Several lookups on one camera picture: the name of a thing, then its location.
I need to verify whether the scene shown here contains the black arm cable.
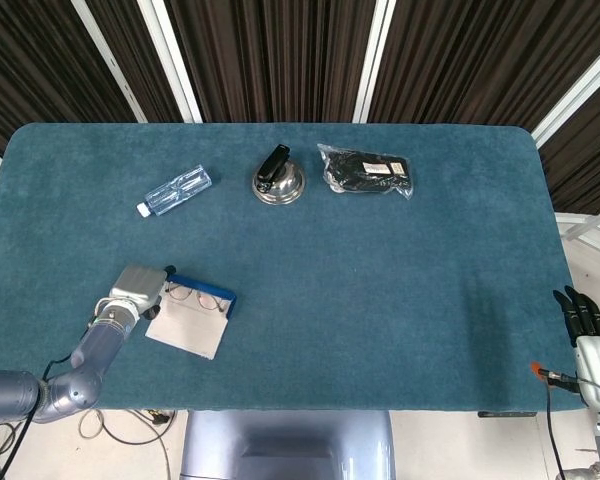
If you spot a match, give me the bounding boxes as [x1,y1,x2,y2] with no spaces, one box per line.
[0,349,81,480]

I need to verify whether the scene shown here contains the white metal rack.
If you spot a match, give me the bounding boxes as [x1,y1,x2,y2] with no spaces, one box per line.
[554,209,600,261]

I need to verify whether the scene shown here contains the clear plastic water bottle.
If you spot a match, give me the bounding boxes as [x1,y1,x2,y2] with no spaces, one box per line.
[135,163,214,217]

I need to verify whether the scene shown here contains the dark brown curtain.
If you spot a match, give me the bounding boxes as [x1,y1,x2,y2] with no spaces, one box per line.
[0,0,600,216]

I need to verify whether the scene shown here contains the plastic bag with black item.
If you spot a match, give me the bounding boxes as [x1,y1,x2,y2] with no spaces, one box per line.
[316,143,414,201]

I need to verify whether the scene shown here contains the blue table cloth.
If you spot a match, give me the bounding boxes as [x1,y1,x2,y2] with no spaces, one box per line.
[0,122,586,414]

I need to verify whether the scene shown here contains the left robot hand grey black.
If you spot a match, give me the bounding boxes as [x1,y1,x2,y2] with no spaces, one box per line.
[108,264,177,321]

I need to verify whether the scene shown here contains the black stapler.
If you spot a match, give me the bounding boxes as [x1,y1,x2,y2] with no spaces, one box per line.
[257,143,291,194]

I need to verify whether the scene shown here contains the upturned stainless steel bowl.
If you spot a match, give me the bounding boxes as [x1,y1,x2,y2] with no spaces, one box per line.
[251,160,307,206]

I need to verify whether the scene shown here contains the grey floor cable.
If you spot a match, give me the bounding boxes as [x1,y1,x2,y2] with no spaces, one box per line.
[78,408,176,480]

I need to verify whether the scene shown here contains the grey blue robot torso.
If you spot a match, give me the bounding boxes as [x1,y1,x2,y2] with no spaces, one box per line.
[179,409,396,480]

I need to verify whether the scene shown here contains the wire-frame eyeglasses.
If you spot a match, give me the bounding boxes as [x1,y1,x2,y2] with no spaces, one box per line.
[163,283,229,314]

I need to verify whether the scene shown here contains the blue glasses case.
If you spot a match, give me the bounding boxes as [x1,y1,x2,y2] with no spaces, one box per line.
[144,273,238,360]

